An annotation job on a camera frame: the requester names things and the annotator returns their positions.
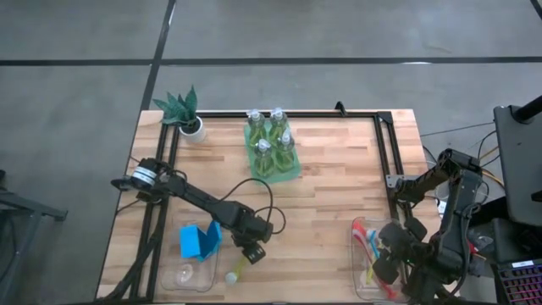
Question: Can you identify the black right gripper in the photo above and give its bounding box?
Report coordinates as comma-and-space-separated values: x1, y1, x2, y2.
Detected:
373, 216, 428, 286

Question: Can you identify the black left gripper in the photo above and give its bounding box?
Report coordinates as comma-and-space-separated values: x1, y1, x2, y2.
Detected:
231, 213, 274, 265

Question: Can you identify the clear plastic bin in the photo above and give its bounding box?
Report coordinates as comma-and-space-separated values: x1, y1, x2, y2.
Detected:
349, 216, 413, 304
159, 211, 225, 294

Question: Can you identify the translucent green mat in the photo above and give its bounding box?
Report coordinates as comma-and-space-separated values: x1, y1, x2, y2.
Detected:
243, 120, 303, 186

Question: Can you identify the backlit keyboard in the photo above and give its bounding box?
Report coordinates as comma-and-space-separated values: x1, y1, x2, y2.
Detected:
498, 260, 542, 305

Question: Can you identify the snake plant in white pot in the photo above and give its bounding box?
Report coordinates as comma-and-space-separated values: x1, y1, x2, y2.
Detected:
152, 86, 207, 144

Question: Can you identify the dark grey panel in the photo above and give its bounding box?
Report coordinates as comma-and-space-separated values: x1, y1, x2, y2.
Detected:
493, 104, 542, 228

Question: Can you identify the black pole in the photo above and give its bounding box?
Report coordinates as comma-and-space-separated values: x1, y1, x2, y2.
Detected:
510, 95, 542, 125

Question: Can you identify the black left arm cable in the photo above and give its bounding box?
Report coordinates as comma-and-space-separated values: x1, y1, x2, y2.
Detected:
218, 177, 288, 236

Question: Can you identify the bundle of coloured wires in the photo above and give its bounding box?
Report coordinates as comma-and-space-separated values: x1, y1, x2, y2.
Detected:
421, 126, 507, 191

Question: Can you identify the black aluminium table frame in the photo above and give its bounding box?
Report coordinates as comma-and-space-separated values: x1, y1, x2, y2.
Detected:
96, 110, 462, 304

